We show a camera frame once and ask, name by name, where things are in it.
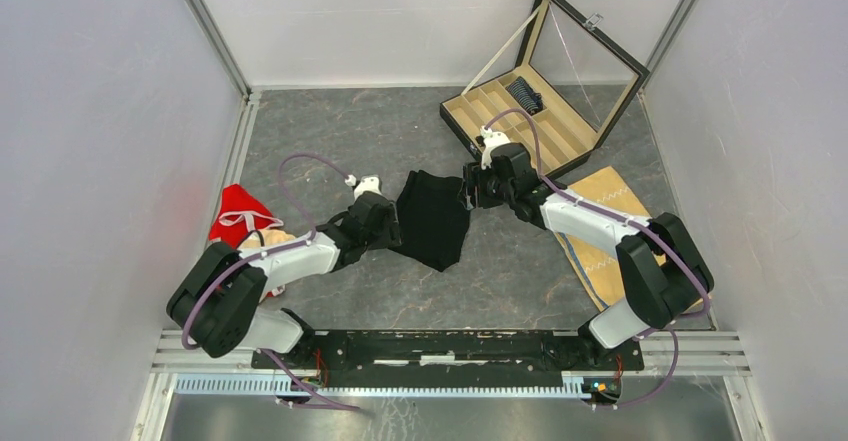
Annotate black underwear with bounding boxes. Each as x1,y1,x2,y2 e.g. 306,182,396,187
391,170,470,272

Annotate blue striped boxer shorts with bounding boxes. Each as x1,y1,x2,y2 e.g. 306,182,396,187
506,76,544,115

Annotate black compartment box glass lid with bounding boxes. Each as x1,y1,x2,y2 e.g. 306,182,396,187
438,0,652,181

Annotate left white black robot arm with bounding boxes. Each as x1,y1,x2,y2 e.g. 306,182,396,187
166,192,401,369

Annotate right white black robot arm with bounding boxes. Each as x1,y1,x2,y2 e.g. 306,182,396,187
463,142,714,369

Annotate beige underwear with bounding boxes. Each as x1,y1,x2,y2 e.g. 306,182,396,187
235,227,299,300

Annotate red underwear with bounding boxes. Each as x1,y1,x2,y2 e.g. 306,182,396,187
208,183,284,248

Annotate tan cloth mat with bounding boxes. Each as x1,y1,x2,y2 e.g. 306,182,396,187
553,164,705,316

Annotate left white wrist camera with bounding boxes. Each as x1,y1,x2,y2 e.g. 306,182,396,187
344,174,382,200

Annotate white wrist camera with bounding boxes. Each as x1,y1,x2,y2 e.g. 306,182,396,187
344,174,382,200
479,127,511,170

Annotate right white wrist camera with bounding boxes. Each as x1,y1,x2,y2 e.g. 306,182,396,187
479,127,511,170

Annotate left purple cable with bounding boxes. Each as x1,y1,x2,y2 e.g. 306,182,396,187
180,153,363,413

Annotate purple cable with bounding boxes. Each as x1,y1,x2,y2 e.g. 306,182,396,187
180,153,363,413
479,107,713,410

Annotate white cable tray strip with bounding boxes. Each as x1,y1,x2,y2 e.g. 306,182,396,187
174,374,591,402

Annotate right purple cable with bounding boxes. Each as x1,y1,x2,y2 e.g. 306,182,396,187
479,107,713,410

